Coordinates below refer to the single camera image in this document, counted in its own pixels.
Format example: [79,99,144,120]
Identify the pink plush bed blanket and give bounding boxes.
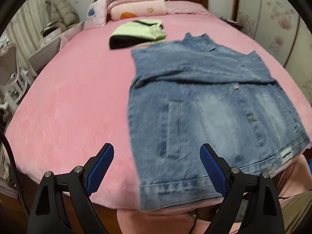
[6,14,311,210]

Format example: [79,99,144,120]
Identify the white bedside desk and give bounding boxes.
[28,22,83,74]

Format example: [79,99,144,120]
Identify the folded pink quilt stack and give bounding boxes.
[106,0,167,21]

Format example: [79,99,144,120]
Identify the beige puffer jacket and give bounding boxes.
[45,0,80,32]

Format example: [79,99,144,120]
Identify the dark wooden nightstand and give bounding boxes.
[219,16,244,31]

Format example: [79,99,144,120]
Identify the pink cartoon pillow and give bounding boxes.
[83,0,107,30]

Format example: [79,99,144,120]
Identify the white office chair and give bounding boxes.
[1,35,34,122]

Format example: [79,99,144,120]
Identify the blue denim jacket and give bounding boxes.
[128,34,310,211]

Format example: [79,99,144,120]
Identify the green and black folded garment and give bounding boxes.
[108,19,167,50]

